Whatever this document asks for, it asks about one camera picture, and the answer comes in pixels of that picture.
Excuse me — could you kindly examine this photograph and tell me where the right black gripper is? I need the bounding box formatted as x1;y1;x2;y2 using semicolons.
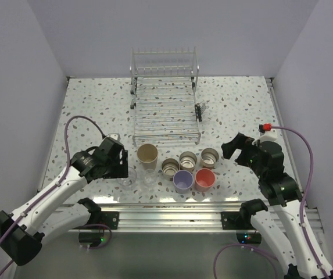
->
221;132;266;178

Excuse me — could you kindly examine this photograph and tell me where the large clear glass cup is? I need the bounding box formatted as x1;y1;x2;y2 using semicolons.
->
116;167;137;188

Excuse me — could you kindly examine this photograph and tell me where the small clear glass cup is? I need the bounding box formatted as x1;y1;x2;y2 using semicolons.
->
144;169;157;187

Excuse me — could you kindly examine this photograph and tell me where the tan paper cup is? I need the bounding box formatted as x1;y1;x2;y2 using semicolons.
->
137;144;158;170

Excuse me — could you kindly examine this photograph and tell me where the steel cup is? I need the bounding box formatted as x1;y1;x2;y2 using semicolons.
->
179;151;197;172
161;158;180;180
200;148;219;169

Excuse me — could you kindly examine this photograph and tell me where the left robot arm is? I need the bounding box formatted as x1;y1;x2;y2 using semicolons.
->
0;133;128;266

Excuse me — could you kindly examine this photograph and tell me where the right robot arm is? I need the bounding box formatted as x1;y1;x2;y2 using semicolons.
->
221;132;333;278

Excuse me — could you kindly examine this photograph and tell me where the red plastic cup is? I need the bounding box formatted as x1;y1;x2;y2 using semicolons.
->
195;168;216;192

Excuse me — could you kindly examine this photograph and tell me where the purple plastic cup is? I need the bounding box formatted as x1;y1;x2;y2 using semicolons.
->
173;170;194;194

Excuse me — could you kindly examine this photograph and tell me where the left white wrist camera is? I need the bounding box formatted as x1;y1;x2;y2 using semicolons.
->
106;133;120;141

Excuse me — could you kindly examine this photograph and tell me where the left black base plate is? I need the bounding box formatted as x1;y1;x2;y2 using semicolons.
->
78;211;120;230

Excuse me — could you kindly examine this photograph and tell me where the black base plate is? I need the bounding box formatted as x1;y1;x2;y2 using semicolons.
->
220;211;254;230
78;211;120;230

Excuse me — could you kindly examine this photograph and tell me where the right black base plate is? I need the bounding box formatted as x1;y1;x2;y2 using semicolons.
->
220;211;254;230

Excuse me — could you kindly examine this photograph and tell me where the aluminium frame rail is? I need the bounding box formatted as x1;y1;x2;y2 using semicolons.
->
17;203;325;232

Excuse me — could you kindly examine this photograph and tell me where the silver wire dish rack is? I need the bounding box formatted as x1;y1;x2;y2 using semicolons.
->
130;48;205;146

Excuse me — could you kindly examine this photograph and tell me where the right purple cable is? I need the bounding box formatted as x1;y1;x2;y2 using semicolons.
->
212;124;314;279

